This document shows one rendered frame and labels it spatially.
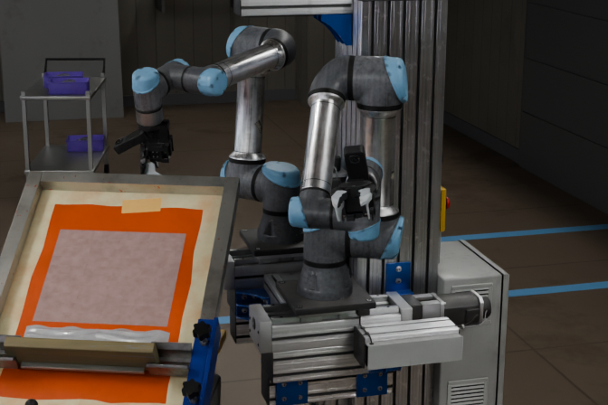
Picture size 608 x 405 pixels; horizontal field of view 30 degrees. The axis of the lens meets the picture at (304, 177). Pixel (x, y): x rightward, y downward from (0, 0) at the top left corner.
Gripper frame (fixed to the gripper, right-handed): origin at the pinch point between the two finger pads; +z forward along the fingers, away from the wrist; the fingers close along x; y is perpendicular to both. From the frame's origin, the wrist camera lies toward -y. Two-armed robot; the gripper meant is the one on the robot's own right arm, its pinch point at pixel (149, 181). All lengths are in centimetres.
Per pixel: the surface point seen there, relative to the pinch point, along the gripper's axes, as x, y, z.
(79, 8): 752, -258, 273
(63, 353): -77, -4, 0
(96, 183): -18.8, -9.7, -10.9
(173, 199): -19.8, 11.4, -7.1
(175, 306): -55, 18, 2
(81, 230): -31.7, -11.2, -3.9
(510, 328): 212, 132, 221
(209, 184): -18.3, 21.4, -11.1
